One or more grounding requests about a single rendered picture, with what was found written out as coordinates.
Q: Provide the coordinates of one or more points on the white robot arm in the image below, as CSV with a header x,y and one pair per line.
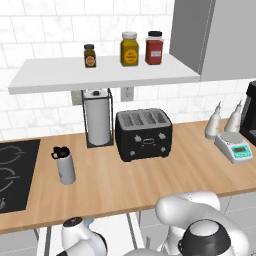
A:
x,y
193,220

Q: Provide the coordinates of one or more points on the light blue ladle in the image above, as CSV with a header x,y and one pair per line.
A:
x,y
89,220

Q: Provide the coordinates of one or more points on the open white drawer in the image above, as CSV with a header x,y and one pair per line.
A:
x,y
116,233

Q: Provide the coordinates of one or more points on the black four-slot toaster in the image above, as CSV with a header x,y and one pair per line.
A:
x,y
144,140

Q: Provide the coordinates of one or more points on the white paper towel roll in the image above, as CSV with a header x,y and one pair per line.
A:
x,y
97,121

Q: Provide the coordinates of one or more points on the white black-capped water bottle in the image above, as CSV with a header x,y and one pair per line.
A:
x,y
66,168

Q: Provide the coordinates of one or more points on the yellow spice jar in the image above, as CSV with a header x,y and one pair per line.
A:
x,y
129,51

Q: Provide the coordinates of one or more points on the small brown spice jar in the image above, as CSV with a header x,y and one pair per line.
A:
x,y
90,58

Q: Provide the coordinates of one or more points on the red spice jar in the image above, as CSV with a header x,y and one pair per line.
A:
x,y
154,50

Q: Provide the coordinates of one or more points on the white squeeze bottle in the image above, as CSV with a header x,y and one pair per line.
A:
x,y
233,120
212,125

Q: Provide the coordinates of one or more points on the white kitchen scale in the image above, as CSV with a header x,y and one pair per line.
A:
x,y
233,146

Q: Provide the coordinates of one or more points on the black hob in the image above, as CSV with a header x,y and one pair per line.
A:
x,y
16,173

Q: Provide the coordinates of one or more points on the black coffee machine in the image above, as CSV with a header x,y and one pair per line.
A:
x,y
250,116

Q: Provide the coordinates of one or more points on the white wall socket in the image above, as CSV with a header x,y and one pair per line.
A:
x,y
127,94
76,98

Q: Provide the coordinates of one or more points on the white wall shelf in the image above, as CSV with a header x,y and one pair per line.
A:
x,y
103,76

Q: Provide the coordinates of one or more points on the grey wall cupboard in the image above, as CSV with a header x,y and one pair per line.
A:
x,y
226,36

